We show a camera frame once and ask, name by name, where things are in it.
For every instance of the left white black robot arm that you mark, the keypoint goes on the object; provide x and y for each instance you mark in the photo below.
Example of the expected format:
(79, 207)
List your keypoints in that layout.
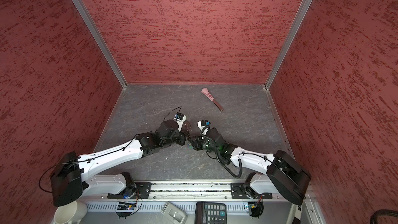
(75, 176)

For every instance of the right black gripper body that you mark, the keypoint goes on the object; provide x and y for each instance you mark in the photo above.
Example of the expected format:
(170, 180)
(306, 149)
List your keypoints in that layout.
(199, 143)

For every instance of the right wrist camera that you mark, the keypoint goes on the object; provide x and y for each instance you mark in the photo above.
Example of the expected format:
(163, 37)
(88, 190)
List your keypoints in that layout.
(204, 126)

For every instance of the pink handled knife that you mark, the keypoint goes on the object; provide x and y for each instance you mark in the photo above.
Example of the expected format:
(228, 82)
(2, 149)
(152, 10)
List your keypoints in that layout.
(211, 98)

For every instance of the aluminium front rail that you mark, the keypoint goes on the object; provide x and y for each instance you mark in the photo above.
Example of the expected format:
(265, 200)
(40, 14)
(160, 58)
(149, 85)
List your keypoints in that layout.
(176, 190)

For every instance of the grey plastic device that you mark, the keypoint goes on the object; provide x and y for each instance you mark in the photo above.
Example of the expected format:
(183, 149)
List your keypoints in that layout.
(174, 214)

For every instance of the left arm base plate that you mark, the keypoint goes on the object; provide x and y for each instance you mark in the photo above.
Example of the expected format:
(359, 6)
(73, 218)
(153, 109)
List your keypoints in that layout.
(133, 191)

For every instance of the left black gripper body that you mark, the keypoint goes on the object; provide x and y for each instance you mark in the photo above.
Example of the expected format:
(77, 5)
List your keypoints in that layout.
(180, 138)

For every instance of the black calculator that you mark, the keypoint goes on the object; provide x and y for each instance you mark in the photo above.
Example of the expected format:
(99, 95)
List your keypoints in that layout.
(210, 213)

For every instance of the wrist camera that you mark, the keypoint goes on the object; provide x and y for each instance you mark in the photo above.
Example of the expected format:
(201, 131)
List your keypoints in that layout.
(204, 126)
(180, 117)

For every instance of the right aluminium corner post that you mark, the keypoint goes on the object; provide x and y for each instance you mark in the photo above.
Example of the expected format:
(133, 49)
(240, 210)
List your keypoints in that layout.
(297, 21)

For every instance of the left aluminium corner post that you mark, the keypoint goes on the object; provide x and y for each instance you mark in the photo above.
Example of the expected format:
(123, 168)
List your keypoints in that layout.
(88, 20)

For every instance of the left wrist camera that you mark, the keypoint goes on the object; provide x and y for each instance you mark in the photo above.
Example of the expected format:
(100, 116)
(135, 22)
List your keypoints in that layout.
(180, 117)

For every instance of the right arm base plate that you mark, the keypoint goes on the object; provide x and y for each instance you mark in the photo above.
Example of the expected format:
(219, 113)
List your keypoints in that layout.
(244, 191)

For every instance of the white mug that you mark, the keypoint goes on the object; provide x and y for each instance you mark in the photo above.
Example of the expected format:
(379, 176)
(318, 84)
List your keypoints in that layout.
(71, 213)

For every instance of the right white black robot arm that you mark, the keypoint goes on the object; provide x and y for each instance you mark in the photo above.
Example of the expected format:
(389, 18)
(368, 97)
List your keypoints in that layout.
(290, 179)

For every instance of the aluminium corner post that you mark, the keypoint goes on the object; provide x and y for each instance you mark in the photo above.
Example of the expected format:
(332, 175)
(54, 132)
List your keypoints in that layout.
(88, 20)
(297, 21)

